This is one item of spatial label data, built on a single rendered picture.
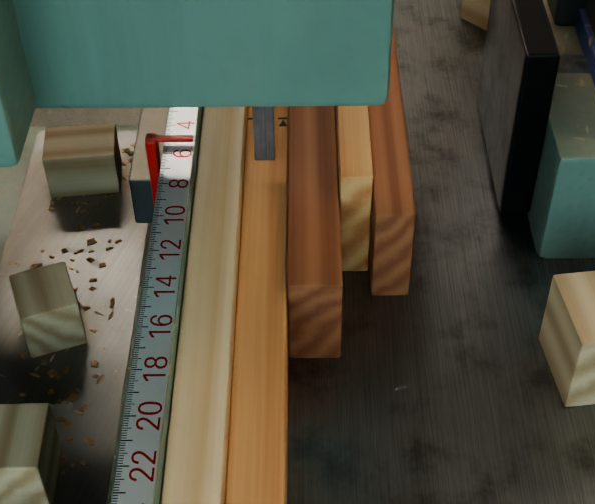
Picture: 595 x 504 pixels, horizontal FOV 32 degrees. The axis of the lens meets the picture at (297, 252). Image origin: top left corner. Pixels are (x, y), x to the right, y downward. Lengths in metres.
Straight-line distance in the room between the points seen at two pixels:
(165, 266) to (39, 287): 0.19
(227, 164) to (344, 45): 0.10
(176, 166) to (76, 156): 0.22
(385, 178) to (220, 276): 0.09
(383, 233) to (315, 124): 0.07
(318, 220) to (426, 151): 0.12
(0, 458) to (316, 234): 0.18
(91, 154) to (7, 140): 0.28
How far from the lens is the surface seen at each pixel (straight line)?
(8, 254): 0.65
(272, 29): 0.38
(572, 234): 0.49
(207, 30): 0.39
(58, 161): 0.67
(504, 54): 0.50
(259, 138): 0.45
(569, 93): 0.49
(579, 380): 0.43
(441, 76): 0.60
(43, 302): 0.57
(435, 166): 0.54
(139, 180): 0.61
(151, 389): 0.37
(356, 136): 0.46
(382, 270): 0.46
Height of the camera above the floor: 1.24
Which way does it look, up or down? 45 degrees down
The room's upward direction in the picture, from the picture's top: 1 degrees counter-clockwise
